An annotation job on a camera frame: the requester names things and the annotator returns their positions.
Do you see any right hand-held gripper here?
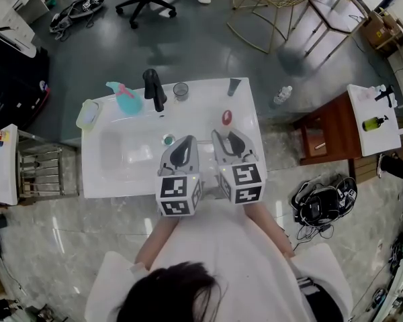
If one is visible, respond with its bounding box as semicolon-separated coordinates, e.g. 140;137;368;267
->
210;129;267;205

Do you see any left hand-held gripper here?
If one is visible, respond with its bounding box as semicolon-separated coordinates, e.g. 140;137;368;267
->
154;134;203;218

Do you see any person's left forearm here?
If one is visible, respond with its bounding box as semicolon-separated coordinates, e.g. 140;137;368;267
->
134;213;181;271

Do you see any person's right forearm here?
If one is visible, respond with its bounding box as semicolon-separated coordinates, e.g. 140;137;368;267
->
243;201;296;260

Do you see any black tube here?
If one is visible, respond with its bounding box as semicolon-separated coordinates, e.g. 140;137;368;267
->
226;78;242;97

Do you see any clear glass cup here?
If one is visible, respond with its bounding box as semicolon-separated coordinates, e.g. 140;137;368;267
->
173;82;189;102

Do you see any clear plastic water bottle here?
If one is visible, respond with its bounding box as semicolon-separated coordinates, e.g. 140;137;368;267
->
273;85;294;106

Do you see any teal spray bottle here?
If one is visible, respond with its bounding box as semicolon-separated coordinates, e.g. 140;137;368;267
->
105;81;145;116

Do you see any black sink faucet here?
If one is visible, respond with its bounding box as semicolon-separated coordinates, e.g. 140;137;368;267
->
142;68;168;113

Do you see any person's white shirt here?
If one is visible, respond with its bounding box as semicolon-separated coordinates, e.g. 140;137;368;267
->
83;198;353;322

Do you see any green soap dish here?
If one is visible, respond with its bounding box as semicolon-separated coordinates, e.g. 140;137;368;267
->
75;99;103;130

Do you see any wooden vanity with white sink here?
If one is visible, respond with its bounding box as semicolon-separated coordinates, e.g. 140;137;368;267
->
294;84;402;180

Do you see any green pump bottle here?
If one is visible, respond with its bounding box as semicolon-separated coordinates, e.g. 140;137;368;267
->
361;115;390;132

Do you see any black faucet on wooden vanity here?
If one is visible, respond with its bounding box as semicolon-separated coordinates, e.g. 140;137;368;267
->
374;85;396;107

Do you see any wooden chair with dark seat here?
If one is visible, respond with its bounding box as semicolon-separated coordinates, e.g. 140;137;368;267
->
290;0;370;60

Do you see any black striped garment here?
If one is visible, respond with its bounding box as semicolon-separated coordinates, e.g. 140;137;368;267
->
295;275;345;322

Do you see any white side table metal rack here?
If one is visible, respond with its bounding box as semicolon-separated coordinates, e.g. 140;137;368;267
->
0;123;80;207

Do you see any pile of black gear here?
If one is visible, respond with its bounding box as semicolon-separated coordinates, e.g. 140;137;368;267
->
49;0;105;42

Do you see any large black cabinet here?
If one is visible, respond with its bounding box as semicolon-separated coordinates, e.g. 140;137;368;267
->
0;28;51;130

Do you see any cardboard box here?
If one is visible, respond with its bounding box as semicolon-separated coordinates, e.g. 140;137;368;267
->
361;10;403;50

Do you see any white sink vanity black frame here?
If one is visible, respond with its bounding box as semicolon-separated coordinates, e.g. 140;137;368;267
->
80;77;267;200

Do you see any pile of black headsets and cables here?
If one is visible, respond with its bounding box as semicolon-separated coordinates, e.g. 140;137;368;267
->
291;174;359;244

